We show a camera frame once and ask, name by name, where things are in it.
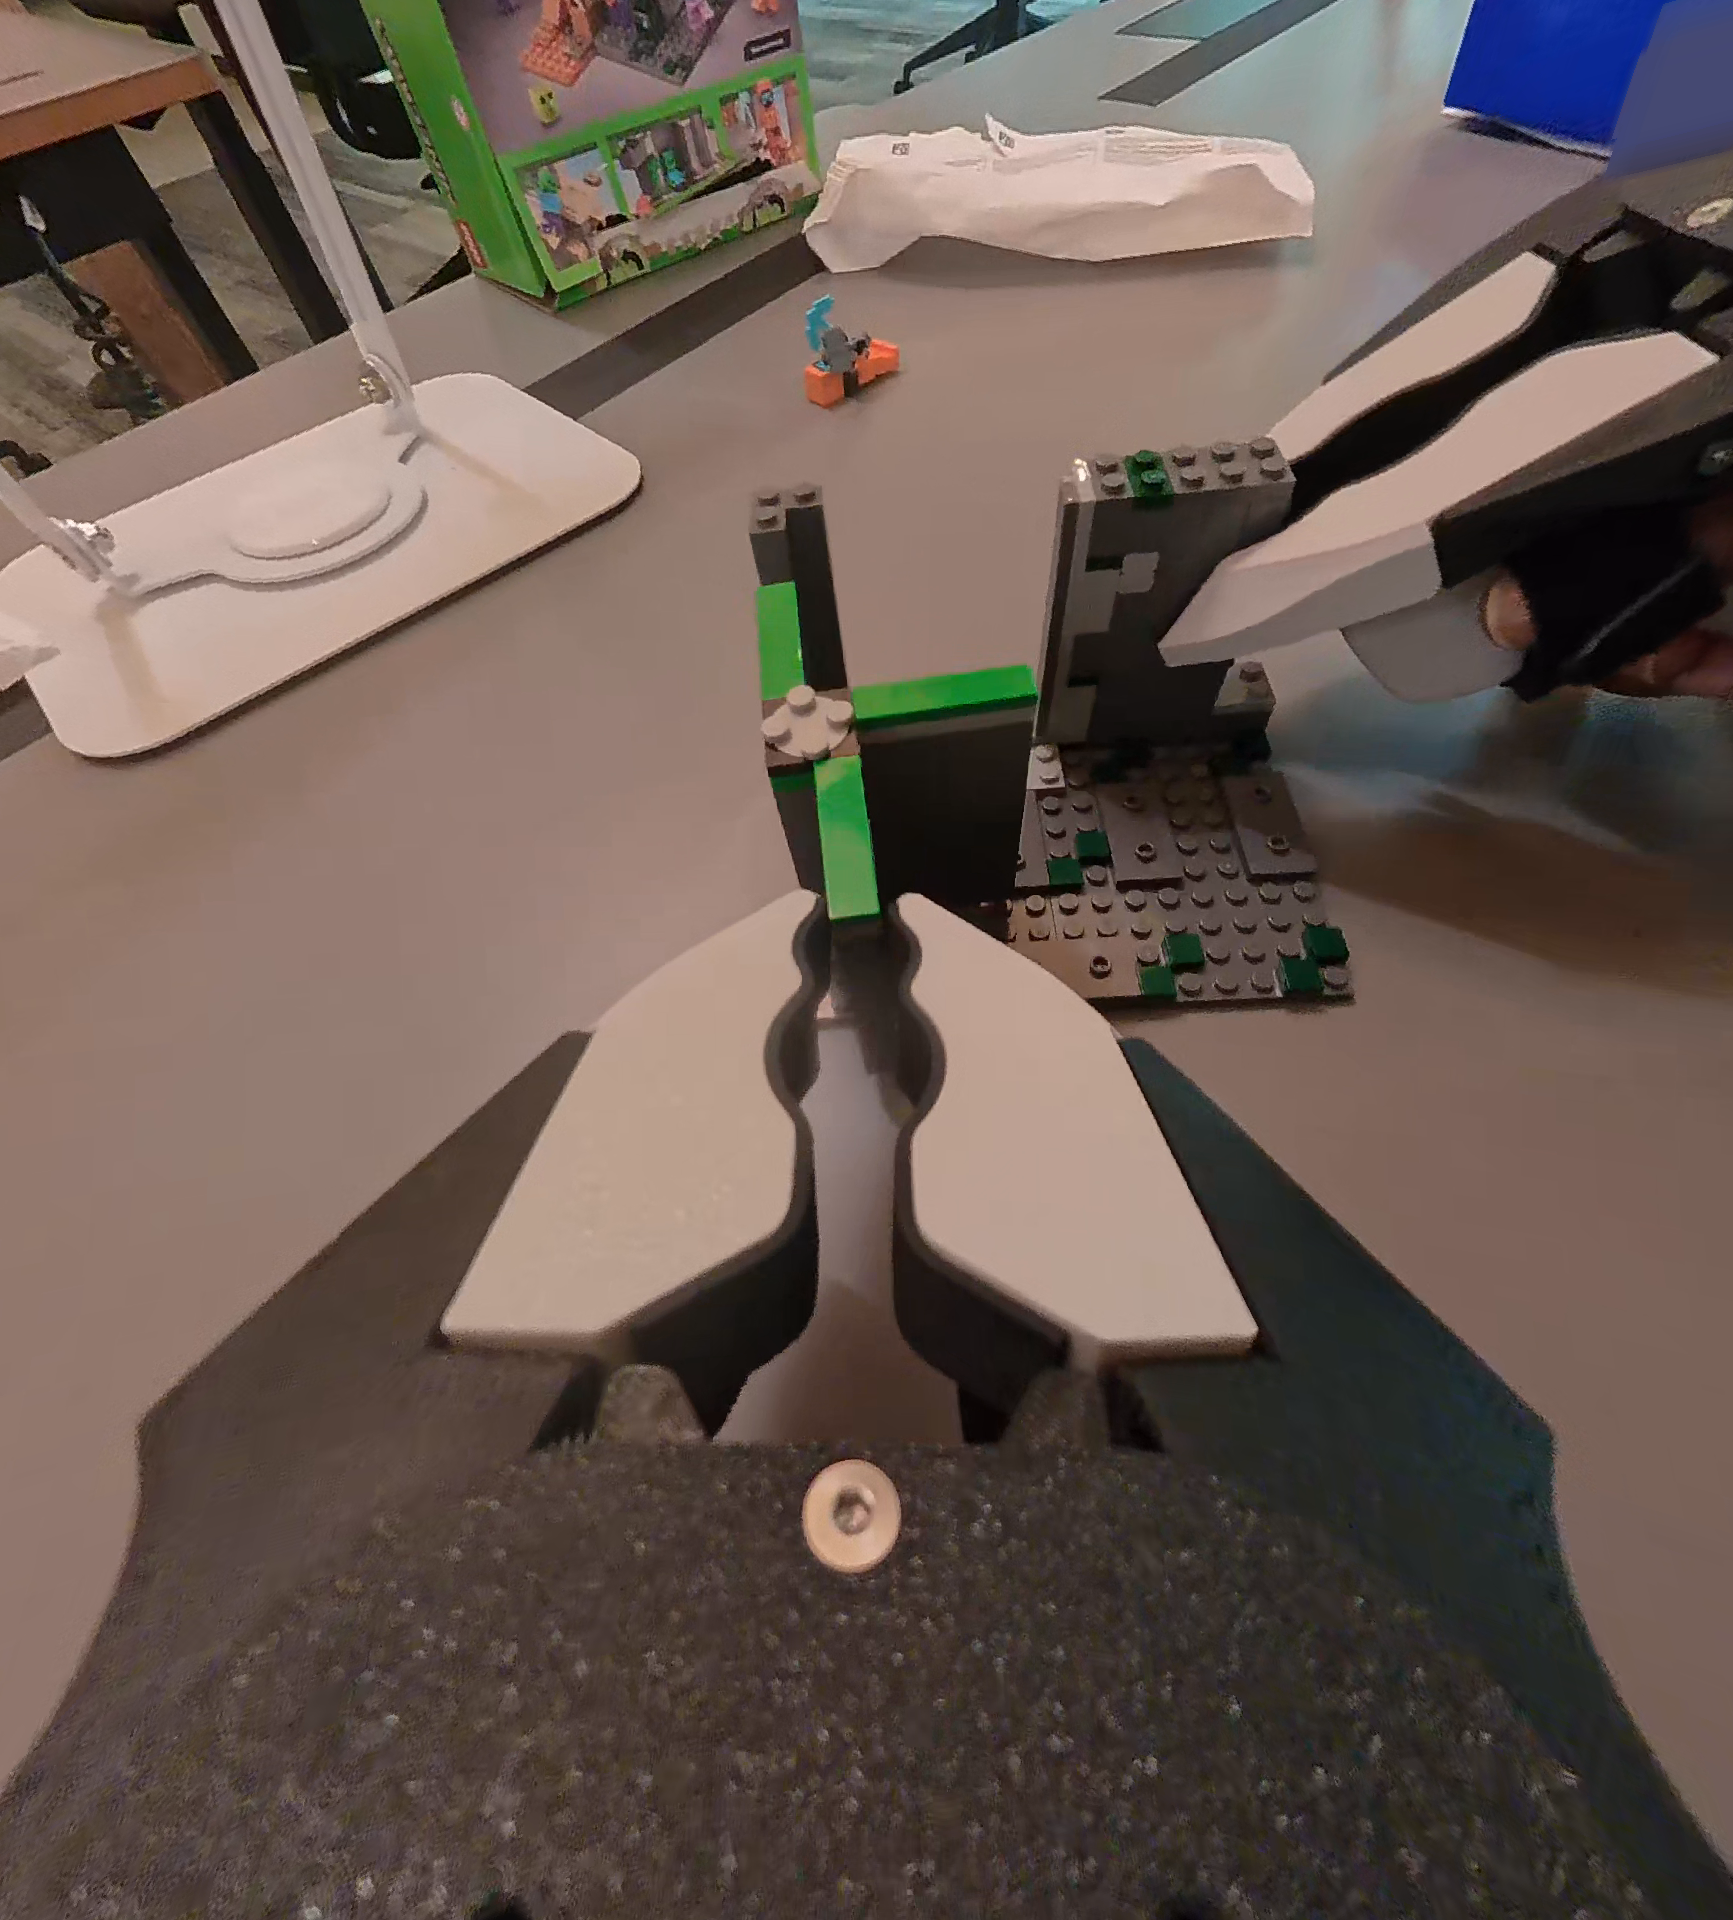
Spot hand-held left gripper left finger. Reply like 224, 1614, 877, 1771
439, 889, 827, 1431

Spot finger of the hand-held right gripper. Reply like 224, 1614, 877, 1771
1260, 246, 1565, 509
1155, 331, 1723, 667

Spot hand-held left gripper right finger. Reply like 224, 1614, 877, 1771
889, 893, 1264, 1434

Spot grey brick baseplate rock wall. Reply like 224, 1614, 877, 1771
1004, 439, 1359, 1011

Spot grey brick wall green tiles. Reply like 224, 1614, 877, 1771
755, 578, 1038, 1027

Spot tall dark grey brick pillar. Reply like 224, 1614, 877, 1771
748, 481, 850, 704

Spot blue plastic bin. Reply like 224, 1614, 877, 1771
1443, 0, 1733, 180

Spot crumpled white paper bag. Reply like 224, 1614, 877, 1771
802, 117, 1318, 276

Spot black office chair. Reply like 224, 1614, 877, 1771
891, 0, 1051, 96

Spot small orange blue toy figure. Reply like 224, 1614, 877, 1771
801, 294, 907, 412

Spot green toy set box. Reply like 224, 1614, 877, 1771
362, 0, 825, 314

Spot wooden side table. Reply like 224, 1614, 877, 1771
0, 0, 358, 414

